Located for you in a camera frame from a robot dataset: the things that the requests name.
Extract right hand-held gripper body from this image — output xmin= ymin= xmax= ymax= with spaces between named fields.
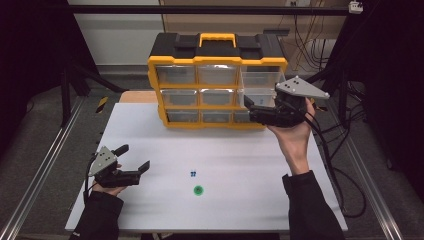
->
xmin=248 ymin=75 xmax=331 ymax=129

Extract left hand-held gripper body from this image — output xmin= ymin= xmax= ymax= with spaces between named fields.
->
xmin=88 ymin=145 xmax=141 ymax=188

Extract clear plastic drawer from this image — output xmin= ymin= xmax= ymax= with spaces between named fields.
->
xmin=237 ymin=65 xmax=288 ymax=109
xmin=160 ymin=89 xmax=200 ymax=108

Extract yellow black organizer cabinet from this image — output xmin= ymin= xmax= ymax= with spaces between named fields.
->
xmin=147 ymin=32 xmax=289 ymax=130

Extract person's left hand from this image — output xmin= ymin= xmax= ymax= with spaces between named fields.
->
xmin=90 ymin=162 xmax=130 ymax=198

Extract person's right hand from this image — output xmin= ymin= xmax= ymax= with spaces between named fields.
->
xmin=266 ymin=98 xmax=318 ymax=177

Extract grid of clear drawers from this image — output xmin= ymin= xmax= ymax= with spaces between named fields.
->
xmin=155 ymin=64 xmax=266 ymax=124

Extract light wooden board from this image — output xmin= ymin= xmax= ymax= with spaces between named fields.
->
xmin=118 ymin=90 xmax=159 ymax=104

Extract black metal stand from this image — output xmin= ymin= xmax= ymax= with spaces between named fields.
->
xmin=59 ymin=63 xmax=129 ymax=128
xmin=294 ymin=66 xmax=354 ymax=128

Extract black flat box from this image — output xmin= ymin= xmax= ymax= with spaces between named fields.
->
xmin=263 ymin=28 xmax=291 ymax=37

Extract light wooden furniture panel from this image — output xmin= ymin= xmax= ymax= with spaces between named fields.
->
xmin=159 ymin=0 xmax=349 ymax=41

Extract black crossbar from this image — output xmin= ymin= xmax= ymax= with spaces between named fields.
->
xmin=66 ymin=4 xmax=351 ymax=17

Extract white power strip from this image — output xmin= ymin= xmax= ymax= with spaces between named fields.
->
xmin=284 ymin=0 xmax=311 ymax=8

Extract black curtain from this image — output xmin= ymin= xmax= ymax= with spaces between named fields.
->
xmin=0 ymin=0 xmax=98 ymax=164
xmin=329 ymin=0 xmax=424 ymax=194

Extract small white device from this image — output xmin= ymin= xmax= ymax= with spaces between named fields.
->
xmin=348 ymin=0 xmax=364 ymax=15

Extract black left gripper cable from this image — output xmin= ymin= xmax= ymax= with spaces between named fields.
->
xmin=83 ymin=154 xmax=99 ymax=204

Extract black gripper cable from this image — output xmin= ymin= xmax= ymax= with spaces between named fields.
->
xmin=83 ymin=154 xmax=99 ymax=204
xmin=301 ymin=109 xmax=368 ymax=219

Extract hanging black cables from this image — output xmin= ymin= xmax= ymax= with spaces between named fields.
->
xmin=292 ymin=14 xmax=338 ymax=72

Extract aluminium frame rail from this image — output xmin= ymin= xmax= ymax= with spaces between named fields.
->
xmin=0 ymin=96 xmax=86 ymax=240
xmin=328 ymin=99 xmax=406 ymax=240

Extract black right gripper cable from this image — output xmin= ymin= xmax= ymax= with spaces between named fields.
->
xmin=301 ymin=109 xmax=368 ymax=219

